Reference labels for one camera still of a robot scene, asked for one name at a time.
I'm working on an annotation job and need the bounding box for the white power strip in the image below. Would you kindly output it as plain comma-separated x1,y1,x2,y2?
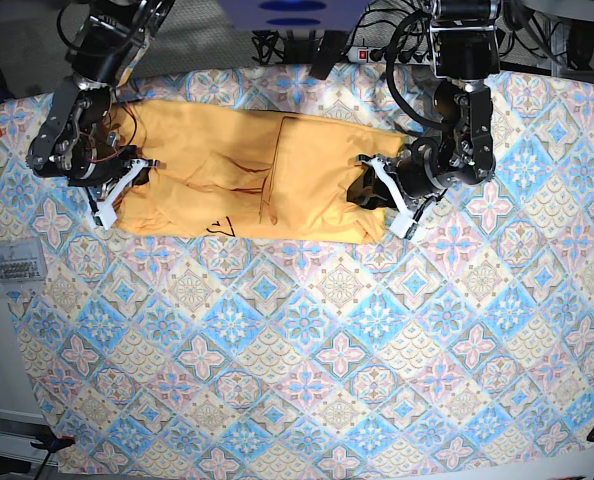
348,44,418,64

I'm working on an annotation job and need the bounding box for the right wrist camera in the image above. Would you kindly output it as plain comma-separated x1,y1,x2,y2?
92,204,117,230

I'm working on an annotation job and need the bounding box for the yellow T-shirt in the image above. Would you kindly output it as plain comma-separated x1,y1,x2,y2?
112,100,404,244

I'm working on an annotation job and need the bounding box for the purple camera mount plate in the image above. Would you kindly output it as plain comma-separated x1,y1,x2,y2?
218,0,369,31

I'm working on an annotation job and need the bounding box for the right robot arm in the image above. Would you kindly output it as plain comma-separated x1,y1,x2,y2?
26,1,174,229

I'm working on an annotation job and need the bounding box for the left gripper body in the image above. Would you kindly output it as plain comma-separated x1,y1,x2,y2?
356,138,449,220

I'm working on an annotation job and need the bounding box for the black bracket under mount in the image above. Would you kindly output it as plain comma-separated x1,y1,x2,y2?
309,30,350,80

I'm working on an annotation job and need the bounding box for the patterned blue tablecloth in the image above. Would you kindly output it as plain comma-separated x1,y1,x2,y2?
0,74,594,479

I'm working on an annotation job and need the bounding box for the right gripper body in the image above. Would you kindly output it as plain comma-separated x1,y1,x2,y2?
68,145,158,220

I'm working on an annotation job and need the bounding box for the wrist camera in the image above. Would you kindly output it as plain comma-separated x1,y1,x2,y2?
388,211,427,241
92,204,117,230

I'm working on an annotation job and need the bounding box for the orange handled clamp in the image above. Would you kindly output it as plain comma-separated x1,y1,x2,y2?
30,434,75,454

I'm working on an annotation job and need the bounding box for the clear plastic screw box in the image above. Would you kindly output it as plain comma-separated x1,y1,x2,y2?
0,237,48,293

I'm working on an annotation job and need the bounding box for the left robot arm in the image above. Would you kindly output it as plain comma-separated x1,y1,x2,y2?
346,1,501,220

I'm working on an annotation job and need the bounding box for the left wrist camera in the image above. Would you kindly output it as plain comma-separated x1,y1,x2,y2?
388,211,427,241

